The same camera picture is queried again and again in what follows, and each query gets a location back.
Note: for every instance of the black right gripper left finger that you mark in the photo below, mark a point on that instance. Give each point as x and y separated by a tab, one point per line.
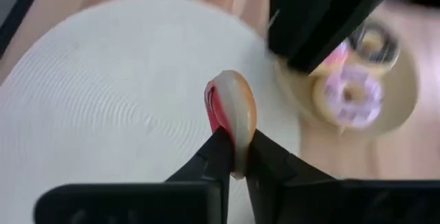
213	162

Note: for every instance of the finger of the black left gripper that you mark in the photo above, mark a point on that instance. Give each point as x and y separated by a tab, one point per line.
309	18

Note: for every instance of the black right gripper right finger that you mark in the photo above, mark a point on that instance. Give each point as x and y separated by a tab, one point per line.
282	189

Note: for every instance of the red frosted donut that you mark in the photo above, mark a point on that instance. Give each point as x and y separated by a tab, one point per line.
237	107

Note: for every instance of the chocolate donut white drizzle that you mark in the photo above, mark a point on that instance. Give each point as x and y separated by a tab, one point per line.
390	50

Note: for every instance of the purple frosted donut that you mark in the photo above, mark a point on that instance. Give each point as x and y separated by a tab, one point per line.
364	114

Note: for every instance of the beige round plate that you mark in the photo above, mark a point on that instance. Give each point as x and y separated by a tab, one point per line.
398	107

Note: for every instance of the white woven round mat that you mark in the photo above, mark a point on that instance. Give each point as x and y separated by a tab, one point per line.
103	97

